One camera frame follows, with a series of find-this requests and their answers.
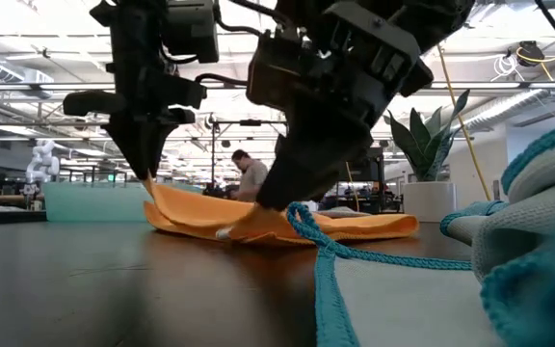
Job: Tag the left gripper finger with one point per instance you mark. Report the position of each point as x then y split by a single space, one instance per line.
94 103
154 144

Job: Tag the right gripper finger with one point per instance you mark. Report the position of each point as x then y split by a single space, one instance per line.
311 164

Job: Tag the grey waffle microfiber towel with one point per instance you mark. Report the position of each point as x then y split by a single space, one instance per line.
345 212

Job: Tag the orange microfiber towel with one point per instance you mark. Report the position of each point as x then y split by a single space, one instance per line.
200 212

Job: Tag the person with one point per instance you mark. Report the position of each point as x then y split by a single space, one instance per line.
253 178

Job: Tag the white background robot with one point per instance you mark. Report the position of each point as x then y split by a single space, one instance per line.
41 164

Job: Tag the teal plastic tray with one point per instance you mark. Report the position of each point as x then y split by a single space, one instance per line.
89 202

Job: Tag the green plant in white pot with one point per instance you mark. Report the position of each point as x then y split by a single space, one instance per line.
429 202

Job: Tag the light blue teal-edged towel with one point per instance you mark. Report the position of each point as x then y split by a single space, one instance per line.
523 217

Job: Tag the black background frame rig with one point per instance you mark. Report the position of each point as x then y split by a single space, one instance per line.
251 122

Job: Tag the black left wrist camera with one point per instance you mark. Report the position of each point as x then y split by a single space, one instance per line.
191 29

